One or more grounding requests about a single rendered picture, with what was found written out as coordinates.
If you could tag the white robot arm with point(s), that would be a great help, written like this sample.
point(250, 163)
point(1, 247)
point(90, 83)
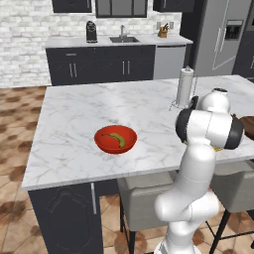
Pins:
point(198, 172)

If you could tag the red bowl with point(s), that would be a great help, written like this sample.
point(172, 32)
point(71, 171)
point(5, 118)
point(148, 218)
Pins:
point(115, 139)

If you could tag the brown wooden bowl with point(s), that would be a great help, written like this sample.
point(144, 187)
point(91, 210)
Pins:
point(248, 127)

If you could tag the green banana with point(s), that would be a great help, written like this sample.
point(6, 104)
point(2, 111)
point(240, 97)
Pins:
point(117, 138)

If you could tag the dark base cabinet run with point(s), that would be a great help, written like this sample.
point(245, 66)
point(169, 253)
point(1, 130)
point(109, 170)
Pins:
point(99, 64)

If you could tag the grey upholstered stool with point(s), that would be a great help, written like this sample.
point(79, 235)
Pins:
point(145, 201)
point(235, 191)

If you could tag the steel dishwasher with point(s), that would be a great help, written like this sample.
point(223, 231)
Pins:
point(169, 61)

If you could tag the steel sink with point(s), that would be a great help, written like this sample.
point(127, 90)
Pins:
point(124, 39)

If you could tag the steel tap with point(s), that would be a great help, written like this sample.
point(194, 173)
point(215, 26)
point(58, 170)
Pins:
point(122, 30)

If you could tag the black coffee machine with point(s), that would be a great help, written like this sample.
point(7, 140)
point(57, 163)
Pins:
point(91, 31)

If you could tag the wooden knife block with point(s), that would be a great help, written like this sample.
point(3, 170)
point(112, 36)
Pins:
point(162, 31)

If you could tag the dark island cabinet door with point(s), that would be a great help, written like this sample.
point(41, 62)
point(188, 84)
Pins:
point(69, 221)

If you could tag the dark framed window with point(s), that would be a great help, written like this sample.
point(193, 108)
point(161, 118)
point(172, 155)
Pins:
point(121, 8)

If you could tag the steel fridge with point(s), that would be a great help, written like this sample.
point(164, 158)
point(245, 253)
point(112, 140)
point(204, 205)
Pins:
point(221, 36)

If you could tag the dark tall cabinet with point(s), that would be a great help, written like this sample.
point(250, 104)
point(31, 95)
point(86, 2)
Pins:
point(244, 53)

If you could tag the dark wall cabinet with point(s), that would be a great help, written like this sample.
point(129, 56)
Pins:
point(71, 6)
point(173, 5)

